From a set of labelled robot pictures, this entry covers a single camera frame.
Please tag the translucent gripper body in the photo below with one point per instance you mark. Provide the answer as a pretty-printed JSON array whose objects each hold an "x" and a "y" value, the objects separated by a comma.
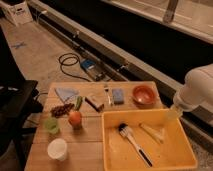
[{"x": 174, "y": 112}]

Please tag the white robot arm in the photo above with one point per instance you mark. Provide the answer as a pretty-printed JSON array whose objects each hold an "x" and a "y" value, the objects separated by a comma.
[{"x": 198, "y": 87}]

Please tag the white paper cup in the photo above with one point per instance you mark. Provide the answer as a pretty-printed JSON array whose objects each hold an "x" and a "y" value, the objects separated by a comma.
[{"x": 57, "y": 149}]

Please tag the green plastic cup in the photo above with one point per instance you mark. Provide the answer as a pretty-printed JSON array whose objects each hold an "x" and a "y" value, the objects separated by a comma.
[{"x": 51, "y": 125}]

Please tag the orange red bowl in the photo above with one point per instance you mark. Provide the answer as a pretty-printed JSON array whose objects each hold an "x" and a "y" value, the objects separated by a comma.
[{"x": 143, "y": 95}]

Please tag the yellow plastic bin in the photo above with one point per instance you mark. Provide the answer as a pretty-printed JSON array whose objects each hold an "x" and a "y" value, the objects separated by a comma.
[{"x": 174, "y": 154}]

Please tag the blue sponge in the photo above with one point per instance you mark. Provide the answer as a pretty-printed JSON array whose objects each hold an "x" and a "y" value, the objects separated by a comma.
[{"x": 118, "y": 96}]

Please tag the brown chocolate bar block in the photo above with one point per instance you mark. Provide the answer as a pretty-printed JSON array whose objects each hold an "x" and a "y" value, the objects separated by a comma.
[{"x": 98, "y": 106}]

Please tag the blue electronic box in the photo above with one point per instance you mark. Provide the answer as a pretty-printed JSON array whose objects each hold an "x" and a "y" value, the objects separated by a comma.
[{"x": 92, "y": 69}]

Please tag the orange carrot toy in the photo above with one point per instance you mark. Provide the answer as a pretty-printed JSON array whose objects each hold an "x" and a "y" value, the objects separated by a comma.
[{"x": 75, "y": 116}]

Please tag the blue folded cloth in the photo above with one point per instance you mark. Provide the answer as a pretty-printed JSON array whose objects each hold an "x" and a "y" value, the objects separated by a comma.
[{"x": 66, "y": 93}]

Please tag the brown grape bunch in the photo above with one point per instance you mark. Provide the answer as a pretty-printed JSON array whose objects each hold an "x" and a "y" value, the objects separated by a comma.
[{"x": 59, "y": 111}]

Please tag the black chair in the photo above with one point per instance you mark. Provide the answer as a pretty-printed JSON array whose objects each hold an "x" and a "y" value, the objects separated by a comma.
[{"x": 16, "y": 102}]

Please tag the white cardboard box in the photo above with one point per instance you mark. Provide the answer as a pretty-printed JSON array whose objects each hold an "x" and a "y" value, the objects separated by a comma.
[{"x": 17, "y": 14}]

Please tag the black handled dish brush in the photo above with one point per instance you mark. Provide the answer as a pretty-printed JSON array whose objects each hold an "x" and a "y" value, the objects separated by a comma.
[{"x": 126, "y": 132}]

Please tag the grey metal rail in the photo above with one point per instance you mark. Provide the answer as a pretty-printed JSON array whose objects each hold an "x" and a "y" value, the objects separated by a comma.
[{"x": 147, "y": 39}]

